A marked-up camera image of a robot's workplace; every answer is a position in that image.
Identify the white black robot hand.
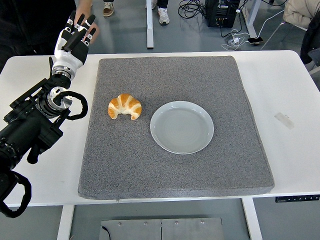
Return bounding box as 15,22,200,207
53,10,97,71

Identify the golden croissant bread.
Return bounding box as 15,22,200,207
107,93,143,121

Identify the pale grey round plate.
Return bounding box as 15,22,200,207
149,100,215,155

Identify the grey metal plate with screws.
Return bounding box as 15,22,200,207
99,217,224,240

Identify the person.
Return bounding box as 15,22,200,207
0,0,77,73

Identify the person's hand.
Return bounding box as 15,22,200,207
74,0,101,45

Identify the tan sneaker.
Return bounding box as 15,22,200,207
103,0,115,18

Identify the grey fabric mat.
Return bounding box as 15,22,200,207
77,55,275,201

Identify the black computer case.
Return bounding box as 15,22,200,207
204,0,238,28

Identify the white table leg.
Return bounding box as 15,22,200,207
56,204,75,240
241,198,263,240

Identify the black smartphone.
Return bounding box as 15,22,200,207
247,36,264,46

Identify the translucent tape strip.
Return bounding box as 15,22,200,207
274,112,295,130

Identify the beige jacket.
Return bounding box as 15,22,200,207
282,0,320,26

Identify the black jacket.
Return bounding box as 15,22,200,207
299,12,320,66

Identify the black table control panel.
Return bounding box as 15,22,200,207
275,194,320,203

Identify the black cable coil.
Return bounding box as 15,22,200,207
177,0,208,20

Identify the white charger with cable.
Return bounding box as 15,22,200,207
221,28,248,51

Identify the thin black cable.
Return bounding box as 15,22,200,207
100,226,111,240

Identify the white chair frame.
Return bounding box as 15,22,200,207
261,14,308,51

